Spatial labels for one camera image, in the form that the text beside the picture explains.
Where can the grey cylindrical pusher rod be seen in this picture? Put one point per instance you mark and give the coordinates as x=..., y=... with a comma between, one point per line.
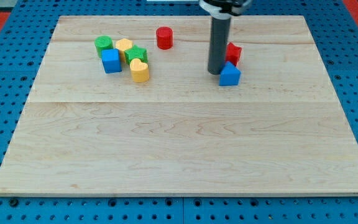
x=218, y=44

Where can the white and black robot end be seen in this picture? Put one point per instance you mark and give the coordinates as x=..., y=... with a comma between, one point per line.
x=225, y=9

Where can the red cylinder block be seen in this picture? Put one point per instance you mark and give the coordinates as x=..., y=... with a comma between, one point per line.
x=164, y=37

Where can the red star block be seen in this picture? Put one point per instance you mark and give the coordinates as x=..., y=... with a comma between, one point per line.
x=233, y=53

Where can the green star block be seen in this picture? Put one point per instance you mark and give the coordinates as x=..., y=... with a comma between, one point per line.
x=136, y=52

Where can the blue triangle block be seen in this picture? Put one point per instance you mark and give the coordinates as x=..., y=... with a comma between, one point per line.
x=230, y=75

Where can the yellow heart block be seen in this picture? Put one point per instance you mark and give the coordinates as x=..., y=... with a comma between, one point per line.
x=139, y=70

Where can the yellow hexagon block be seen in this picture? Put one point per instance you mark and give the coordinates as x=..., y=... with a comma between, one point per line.
x=122, y=45

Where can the blue cube block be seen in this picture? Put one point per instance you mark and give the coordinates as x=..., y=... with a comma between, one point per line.
x=111, y=61

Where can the green cylinder block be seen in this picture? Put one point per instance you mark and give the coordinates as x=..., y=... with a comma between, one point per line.
x=101, y=43

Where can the light wooden board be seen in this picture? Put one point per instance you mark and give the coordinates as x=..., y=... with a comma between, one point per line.
x=281, y=132

